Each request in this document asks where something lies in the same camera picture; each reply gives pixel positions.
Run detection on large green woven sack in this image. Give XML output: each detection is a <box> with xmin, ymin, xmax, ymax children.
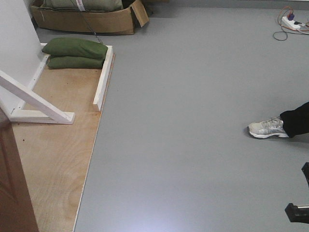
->
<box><xmin>42</xmin><ymin>0</ymin><xmax>123</xmax><ymax>12</ymax></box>

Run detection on upper green sandbag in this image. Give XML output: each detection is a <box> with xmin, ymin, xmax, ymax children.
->
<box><xmin>42</xmin><ymin>38</ymin><xmax>108</xmax><ymax>58</ymax></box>

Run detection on purple plug adapter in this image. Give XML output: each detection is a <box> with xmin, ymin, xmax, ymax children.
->
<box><xmin>287</xmin><ymin>13</ymin><xmax>295</xmax><ymax>21</ymax></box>

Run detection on brown wooden door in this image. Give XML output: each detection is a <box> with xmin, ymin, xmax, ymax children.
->
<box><xmin>0</xmin><ymin>110</ymin><xmax>39</xmax><ymax>232</ymax></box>

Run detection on black trouser leg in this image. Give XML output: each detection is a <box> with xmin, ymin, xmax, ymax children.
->
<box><xmin>280</xmin><ymin>102</ymin><xmax>309</xmax><ymax>138</ymax></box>

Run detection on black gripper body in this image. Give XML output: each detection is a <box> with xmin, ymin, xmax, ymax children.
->
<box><xmin>284</xmin><ymin>162</ymin><xmax>309</xmax><ymax>223</ymax></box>

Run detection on orange and black cables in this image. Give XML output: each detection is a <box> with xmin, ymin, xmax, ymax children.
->
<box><xmin>273</xmin><ymin>6</ymin><xmax>309</xmax><ymax>41</ymax></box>

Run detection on white power strip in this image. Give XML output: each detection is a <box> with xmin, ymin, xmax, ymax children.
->
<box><xmin>281</xmin><ymin>16</ymin><xmax>309</xmax><ymax>31</ymax></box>

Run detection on plywood base platform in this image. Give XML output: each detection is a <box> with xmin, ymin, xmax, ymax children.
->
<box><xmin>13</xmin><ymin>57</ymin><xmax>114</xmax><ymax>232</ymax></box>

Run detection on white grey sneaker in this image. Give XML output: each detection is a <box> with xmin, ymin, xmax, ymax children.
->
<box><xmin>248</xmin><ymin>117</ymin><xmax>289</xmax><ymax>139</ymax></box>

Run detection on green sandbag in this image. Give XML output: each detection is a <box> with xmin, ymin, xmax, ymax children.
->
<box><xmin>47</xmin><ymin>56</ymin><xmax>105</xmax><ymax>69</ymax></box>
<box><xmin>42</xmin><ymin>38</ymin><xmax>108</xmax><ymax>58</ymax></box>

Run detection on flattened open cardboard box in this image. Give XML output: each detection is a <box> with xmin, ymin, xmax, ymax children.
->
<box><xmin>30</xmin><ymin>0</ymin><xmax>149</xmax><ymax>35</ymax></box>

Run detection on lower green sandbag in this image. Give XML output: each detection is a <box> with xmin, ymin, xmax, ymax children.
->
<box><xmin>47</xmin><ymin>56</ymin><xmax>105</xmax><ymax>69</ymax></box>

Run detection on white wooden frame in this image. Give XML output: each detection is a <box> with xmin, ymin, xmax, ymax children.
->
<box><xmin>0</xmin><ymin>45</ymin><xmax>115</xmax><ymax>125</ymax></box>

